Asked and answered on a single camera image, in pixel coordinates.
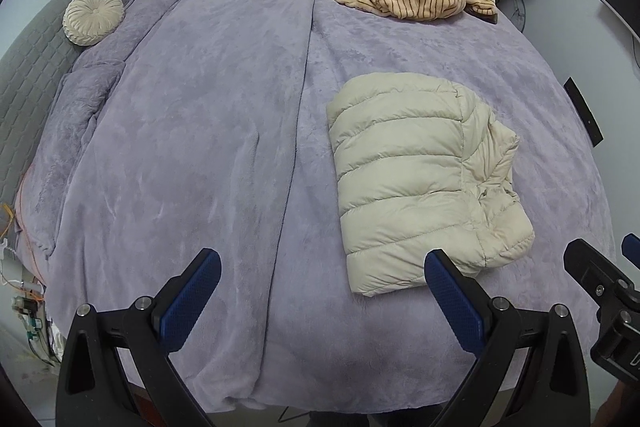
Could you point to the cream puffer jacket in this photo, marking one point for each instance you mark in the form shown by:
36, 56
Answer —
410, 187

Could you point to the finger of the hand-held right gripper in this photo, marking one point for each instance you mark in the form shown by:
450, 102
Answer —
590, 267
632, 249

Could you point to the round cream pleated cushion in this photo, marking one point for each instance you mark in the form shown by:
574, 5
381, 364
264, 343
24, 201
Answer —
92, 17

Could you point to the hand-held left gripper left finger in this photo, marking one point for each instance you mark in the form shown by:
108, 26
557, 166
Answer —
192, 302

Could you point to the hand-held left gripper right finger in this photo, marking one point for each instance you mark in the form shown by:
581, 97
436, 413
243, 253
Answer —
452, 302

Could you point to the purple fleece blanket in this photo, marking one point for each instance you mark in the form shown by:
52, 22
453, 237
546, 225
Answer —
200, 157

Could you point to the black wall strip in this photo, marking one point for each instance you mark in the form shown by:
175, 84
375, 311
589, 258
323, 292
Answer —
582, 112

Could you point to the grey quilted headboard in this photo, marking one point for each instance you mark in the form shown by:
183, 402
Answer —
30, 82

